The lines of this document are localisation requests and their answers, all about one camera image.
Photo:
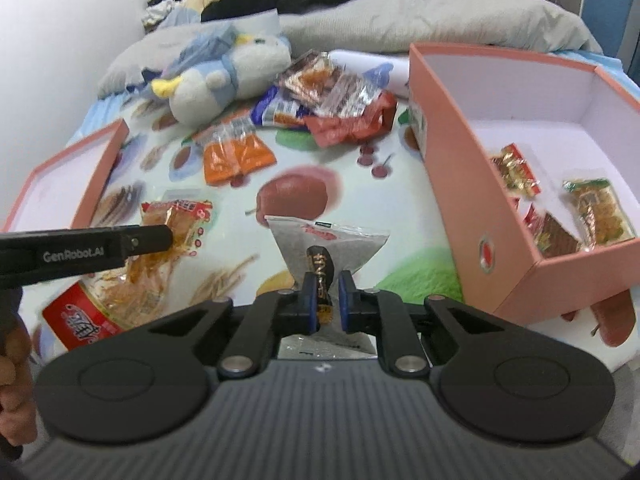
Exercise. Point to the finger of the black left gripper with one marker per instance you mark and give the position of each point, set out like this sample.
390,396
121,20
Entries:
29,258

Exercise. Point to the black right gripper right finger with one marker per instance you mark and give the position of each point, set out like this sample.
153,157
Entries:
384,316

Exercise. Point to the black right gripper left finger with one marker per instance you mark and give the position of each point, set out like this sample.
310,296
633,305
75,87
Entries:
271,317

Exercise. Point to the grey triangular snack packet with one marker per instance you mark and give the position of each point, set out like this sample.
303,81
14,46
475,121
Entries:
326,249

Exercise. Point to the red orange shredded snack bag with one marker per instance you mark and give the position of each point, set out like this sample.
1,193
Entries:
108,303

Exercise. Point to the dark red snack packet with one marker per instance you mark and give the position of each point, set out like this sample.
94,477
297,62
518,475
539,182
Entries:
376,120

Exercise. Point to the blue white snack packet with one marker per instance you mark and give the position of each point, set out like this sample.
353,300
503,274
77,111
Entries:
277,109

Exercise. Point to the brown meat snack packet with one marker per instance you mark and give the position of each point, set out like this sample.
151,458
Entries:
310,78

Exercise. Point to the red foil snack packet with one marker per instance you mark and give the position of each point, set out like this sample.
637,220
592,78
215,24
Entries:
514,170

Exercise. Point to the shrimp flavor snack packet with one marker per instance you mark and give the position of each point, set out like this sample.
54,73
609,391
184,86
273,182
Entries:
349,97

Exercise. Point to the brown strips snack packet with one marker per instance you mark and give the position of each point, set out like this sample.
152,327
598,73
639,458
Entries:
549,236

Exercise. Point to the green orange snack packet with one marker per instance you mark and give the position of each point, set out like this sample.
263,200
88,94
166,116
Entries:
599,212

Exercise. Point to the person left hand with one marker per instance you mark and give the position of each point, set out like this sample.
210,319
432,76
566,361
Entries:
18,410

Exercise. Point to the pink box lid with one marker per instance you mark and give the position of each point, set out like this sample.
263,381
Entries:
63,192

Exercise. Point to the pink cardboard storage box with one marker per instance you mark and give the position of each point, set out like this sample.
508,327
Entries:
534,163

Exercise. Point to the white blue penguin plush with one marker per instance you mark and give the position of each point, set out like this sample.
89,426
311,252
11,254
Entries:
243,67

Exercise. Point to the white blue tube bottle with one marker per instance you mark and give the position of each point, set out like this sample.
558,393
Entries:
390,72

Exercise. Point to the grey duvet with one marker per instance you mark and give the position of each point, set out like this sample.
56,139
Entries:
390,26

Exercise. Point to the blue chair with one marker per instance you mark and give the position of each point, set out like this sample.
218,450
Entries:
607,21

